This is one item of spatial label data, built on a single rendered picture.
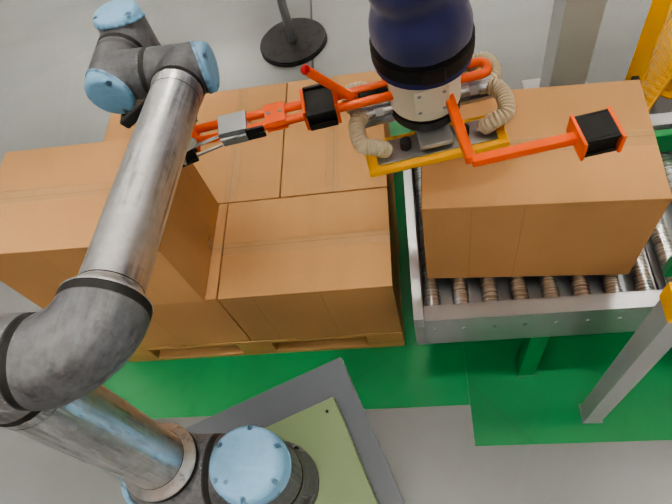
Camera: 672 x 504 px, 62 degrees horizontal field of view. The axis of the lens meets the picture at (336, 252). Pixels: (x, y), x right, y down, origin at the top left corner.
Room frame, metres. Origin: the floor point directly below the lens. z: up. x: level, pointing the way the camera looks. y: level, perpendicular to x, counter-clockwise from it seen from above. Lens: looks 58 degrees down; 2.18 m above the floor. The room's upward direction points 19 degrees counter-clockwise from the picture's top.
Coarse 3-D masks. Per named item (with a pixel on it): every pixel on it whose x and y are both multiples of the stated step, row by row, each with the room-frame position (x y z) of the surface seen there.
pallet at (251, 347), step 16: (400, 304) 0.93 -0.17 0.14; (336, 336) 0.89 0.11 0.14; (352, 336) 0.87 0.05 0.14; (368, 336) 0.85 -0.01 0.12; (384, 336) 0.83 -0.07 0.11; (400, 336) 0.82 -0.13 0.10; (144, 352) 1.13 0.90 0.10; (160, 352) 1.15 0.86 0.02; (176, 352) 1.12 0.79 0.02; (192, 352) 1.09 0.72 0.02; (208, 352) 1.07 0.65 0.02; (224, 352) 1.04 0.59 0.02; (240, 352) 1.02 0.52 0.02; (256, 352) 0.99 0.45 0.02; (272, 352) 0.97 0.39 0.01; (288, 352) 0.95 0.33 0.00
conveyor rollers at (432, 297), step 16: (416, 176) 1.19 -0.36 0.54; (416, 192) 1.13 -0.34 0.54; (416, 208) 1.08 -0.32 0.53; (656, 240) 0.66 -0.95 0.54; (640, 256) 0.63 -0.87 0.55; (640, 272) 0.58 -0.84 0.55; (432, 288) 0.76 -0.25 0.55; (464, 288) 0.72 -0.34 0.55; (496, 288) 0.69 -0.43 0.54; (512, 288) 0.67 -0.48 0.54; (544, 288) 0.63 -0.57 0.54; (576, 288) 0.60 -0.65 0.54; (608, 288) 0.57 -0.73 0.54; (640, 288) 0.53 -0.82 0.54; (432, 304) 0.70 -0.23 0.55
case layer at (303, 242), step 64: (128, 128) 1.94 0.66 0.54; (384, 128) 1.46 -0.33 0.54; (256, 192) 1.37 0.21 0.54; (320, 192) 1.27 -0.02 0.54; (384, 192) 1.17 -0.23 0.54; (256, 256) 1.10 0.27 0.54; (320, 256) 1.01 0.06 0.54; (384, 256) 0.93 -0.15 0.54; (192, 320) 1.03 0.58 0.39; (256, 320) 0.97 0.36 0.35; (320, 320) 0.90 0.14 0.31; (384, 320) 0.83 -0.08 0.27
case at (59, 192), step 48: (96, 144) 1.45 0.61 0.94; (0, 192) 1.38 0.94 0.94; (48, 192) 1.31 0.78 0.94; (96, 192) 1.25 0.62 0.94; (192, 192) 1.28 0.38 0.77; (0, 240) 1.19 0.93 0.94; (48, 240) 1.13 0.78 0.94; (192, 240) 1.13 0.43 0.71; (48, 288) 1.14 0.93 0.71; (192, 288) 1.00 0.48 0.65
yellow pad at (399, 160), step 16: (400, 144) 0.87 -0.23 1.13; (416, 144) 0.87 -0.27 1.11; (448, 144) 0.84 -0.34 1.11; (480, 144) 0.81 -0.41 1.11; (496, 144) 0.79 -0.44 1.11; (368, 160) 0.88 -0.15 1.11; (384, 160) 0.86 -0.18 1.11; (400, 160) 0.84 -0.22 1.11; (416, 160) 0.83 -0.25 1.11; (432, 160) 0.82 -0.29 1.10
